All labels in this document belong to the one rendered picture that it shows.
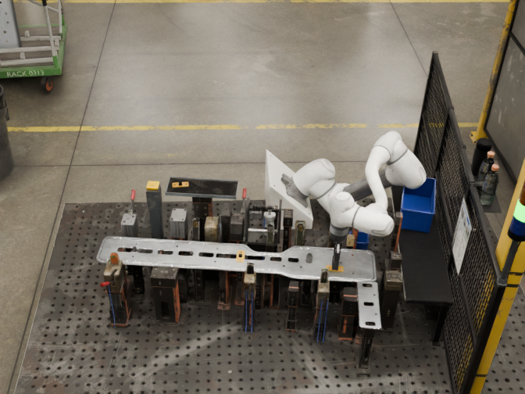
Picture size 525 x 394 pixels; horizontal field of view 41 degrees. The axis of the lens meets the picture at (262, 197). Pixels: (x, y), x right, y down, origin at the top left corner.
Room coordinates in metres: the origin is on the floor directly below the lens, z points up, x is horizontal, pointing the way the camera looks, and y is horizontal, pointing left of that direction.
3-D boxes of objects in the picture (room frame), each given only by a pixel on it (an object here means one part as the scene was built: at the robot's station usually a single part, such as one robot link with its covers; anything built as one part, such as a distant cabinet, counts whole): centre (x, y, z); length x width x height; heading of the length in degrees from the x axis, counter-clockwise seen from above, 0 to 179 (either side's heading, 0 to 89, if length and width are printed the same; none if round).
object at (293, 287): (2.32, -0.16, 0.84); 0.11 x 0.08 x 0.29; 177
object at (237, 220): (2.71, 0.12, 0.89); 0.13 x 0.11 x 0.38; 177
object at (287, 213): (2.71, -0.13, 0.91); 0.07 x 0.05 x 0.42; 177
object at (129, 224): (2.70, 0.68, 0.88); 0.11 x 0.10 x 0.36; 177
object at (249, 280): (2.33, 0.05, 0.87); 0.12 x 0.09 x 0.35; 177
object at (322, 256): (2.50, 0.12, 1.00); 1.38 x 0.22 x 0.02; 87
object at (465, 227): (2.36, -0.91, 1.30); 0.23 x 0.02 x 0.31; 177
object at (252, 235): (2.71, -0.01, 0.94); 0.18 x 0.13 x 0.49; 87
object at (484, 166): (2.56, -1.01, 1.53); 0.06 x 0.06 x 0.20
